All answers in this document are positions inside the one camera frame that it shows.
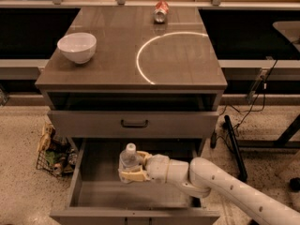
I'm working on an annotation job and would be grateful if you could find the black object on floor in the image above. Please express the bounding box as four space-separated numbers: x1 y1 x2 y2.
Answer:
289 177 300 191

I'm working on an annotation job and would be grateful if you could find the open middle drawer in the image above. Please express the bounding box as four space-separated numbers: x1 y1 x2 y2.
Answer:
50 139 219 225

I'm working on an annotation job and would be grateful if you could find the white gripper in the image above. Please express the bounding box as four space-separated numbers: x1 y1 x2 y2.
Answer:
119 151 170 184

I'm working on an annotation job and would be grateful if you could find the black cable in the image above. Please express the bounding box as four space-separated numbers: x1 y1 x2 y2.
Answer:
217 58 279 143

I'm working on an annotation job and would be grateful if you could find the crushed red soda can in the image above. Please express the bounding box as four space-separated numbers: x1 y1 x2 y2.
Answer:
154 1 169 23

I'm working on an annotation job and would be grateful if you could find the clear plastic water bottle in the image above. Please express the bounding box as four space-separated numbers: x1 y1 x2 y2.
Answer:
118 142 141 183

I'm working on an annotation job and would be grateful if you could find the wire basket with snack bags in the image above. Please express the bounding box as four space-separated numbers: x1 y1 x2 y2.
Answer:
36 123 78 177

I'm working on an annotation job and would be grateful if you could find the top drawer with black handle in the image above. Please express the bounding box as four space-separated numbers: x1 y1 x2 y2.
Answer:
48 111 218 139

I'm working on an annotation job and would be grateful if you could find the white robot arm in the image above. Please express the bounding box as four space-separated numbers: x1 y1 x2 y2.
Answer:
118 150 300 225

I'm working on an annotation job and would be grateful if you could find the black table leg frame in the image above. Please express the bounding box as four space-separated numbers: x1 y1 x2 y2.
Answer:
224 114 300 182

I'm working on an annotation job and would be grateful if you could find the white ceramic bowl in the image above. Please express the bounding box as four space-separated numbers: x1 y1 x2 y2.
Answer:
57 32 97 64

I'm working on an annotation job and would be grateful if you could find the brown drawer cabinet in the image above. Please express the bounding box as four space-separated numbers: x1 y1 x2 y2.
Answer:
34 5 229 225

